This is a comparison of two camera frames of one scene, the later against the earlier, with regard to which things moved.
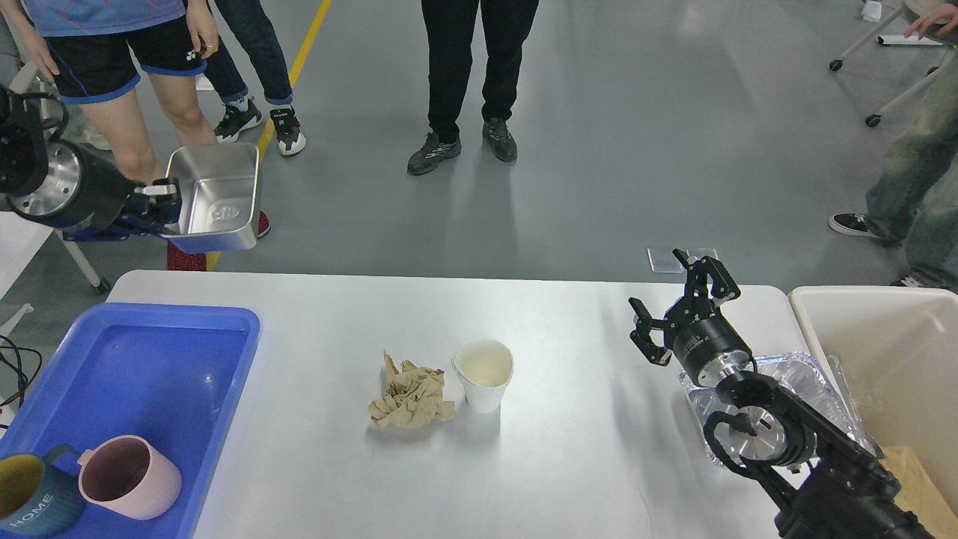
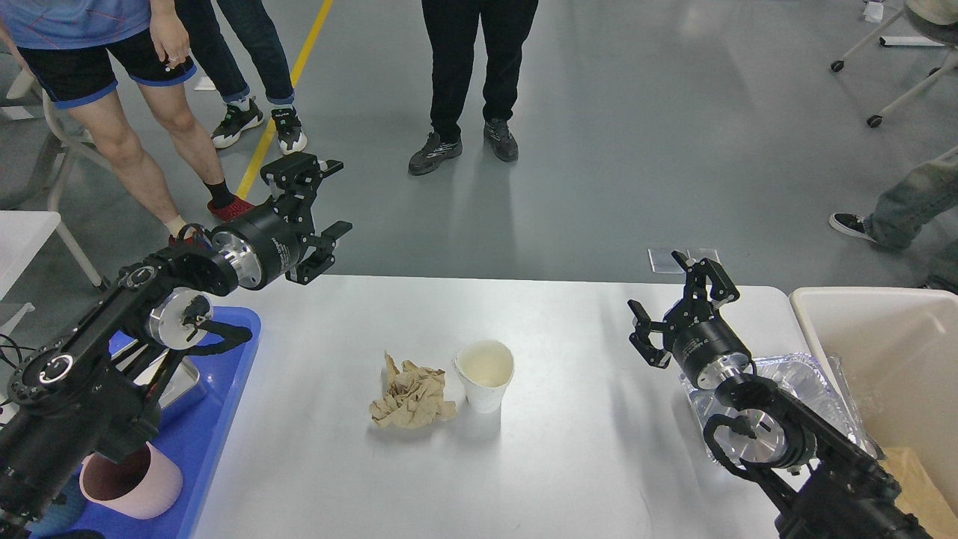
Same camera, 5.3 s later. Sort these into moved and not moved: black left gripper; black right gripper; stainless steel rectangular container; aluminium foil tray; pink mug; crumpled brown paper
Moved: stainless steel rectangular container; black left gripper
Not moved: crumpled brown paper; aluminium foil tray; pink mug; black right gripper
